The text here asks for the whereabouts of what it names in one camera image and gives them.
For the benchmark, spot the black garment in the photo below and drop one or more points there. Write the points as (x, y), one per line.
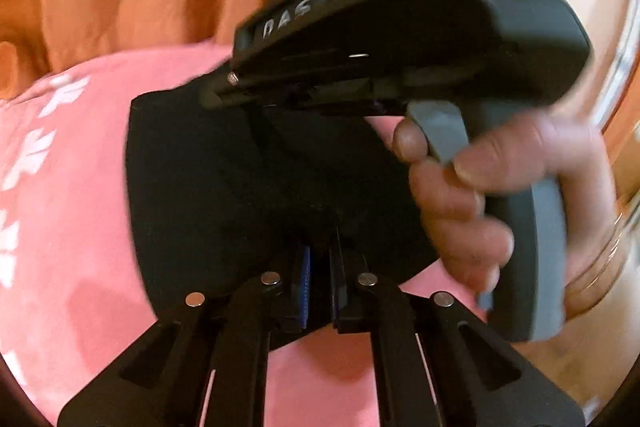
(219, 196)

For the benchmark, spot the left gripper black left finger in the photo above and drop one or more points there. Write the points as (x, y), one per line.
(203, 362)

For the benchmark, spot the gold bangles on wrist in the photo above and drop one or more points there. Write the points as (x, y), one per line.
(591, 287)

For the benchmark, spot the pink blanket with white bows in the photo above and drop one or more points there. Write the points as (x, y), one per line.
(72, 295)

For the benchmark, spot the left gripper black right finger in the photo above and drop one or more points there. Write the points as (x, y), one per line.
(435, 362)

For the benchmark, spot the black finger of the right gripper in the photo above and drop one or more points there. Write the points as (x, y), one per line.
(308, 88)

